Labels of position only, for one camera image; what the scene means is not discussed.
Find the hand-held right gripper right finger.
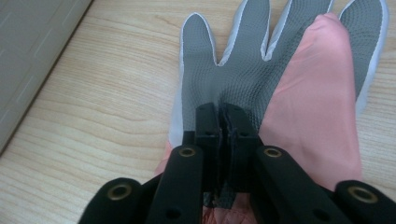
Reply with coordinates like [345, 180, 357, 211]
[221, 103, 264, 192]

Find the pink and grey padded glove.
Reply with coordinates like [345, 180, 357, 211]
[153, 0, 390, 224]

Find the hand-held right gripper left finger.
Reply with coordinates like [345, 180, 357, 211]
[182, 102, 224, 200]

